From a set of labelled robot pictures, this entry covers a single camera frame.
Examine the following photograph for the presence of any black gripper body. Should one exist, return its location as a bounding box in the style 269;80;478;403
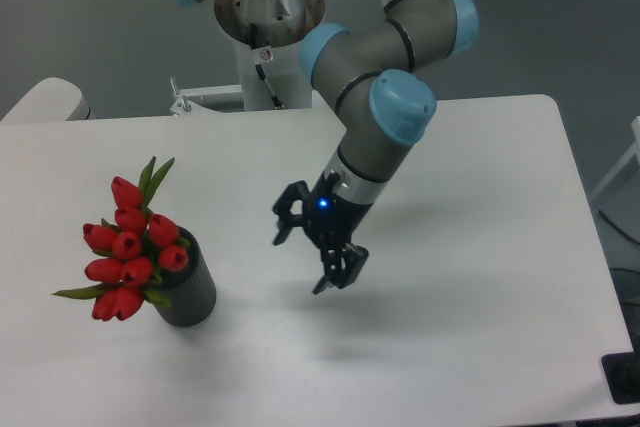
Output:
302;182;372;251

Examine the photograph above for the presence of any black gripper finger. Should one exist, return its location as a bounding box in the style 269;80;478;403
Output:
272;180;309;246
312;242;369;295

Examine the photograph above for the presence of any red tulip bouquet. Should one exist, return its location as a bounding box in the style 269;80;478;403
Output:
53;158;191;322

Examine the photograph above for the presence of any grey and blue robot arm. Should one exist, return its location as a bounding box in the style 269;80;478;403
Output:
179;0;479;291

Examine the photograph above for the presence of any dark grey ribbed vase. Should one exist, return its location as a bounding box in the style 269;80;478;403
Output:
154;227;217;327

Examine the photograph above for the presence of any white chair backrest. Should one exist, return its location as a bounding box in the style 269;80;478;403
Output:
1;77;95;125

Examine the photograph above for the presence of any black device at table corner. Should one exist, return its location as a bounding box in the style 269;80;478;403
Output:
601;352;639;405

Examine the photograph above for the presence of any black cable on pedestal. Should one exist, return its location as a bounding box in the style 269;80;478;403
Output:
249;21;286;110

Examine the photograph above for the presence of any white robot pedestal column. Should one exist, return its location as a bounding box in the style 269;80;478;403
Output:
214;0;325;111

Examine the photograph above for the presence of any black cable on floor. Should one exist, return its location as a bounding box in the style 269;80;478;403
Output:
598;210;640;243

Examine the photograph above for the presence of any white furniture frame at right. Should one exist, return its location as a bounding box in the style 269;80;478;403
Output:
588;117;639;210

